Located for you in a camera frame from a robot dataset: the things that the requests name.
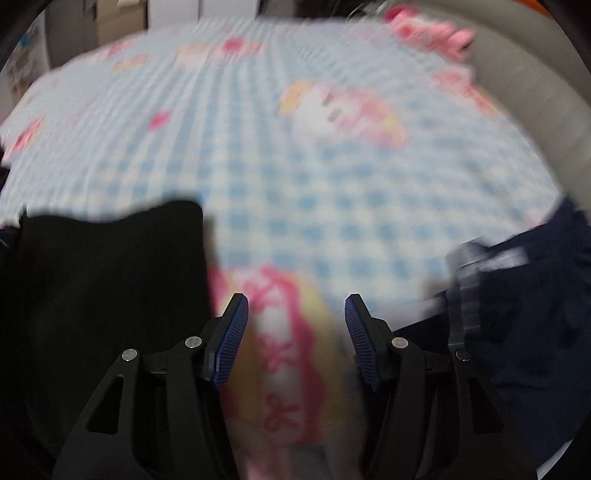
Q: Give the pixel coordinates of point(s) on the navy shorts grey waistband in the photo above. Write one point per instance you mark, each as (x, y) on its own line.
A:
(531, 300)

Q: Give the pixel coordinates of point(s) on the white shelf rack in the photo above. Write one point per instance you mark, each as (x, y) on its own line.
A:
(25, 60)

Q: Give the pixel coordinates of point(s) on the pink plush toy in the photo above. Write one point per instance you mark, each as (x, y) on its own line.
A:
(429, 32)

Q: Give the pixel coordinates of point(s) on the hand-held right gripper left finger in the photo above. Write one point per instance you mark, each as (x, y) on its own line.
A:
(231, 341)

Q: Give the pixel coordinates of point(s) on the beige cabinet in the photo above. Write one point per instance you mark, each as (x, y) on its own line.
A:
(120, 23)

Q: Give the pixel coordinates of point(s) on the blue checked cartoon blanket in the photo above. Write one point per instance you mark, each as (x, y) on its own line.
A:
(277, 161)

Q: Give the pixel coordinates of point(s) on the grey padded bed headboard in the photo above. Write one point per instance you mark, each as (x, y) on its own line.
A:
(545, 115)

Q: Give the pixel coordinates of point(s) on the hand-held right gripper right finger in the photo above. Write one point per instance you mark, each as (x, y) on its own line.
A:
(362, 344)

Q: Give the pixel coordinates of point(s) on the white wardrobe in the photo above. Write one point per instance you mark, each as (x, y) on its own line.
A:
(184, 9)

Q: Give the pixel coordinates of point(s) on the black fleece zip jacket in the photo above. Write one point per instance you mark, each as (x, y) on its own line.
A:
(92, 277)

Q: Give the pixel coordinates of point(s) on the grey door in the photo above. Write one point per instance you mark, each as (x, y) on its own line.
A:
(69, 32)

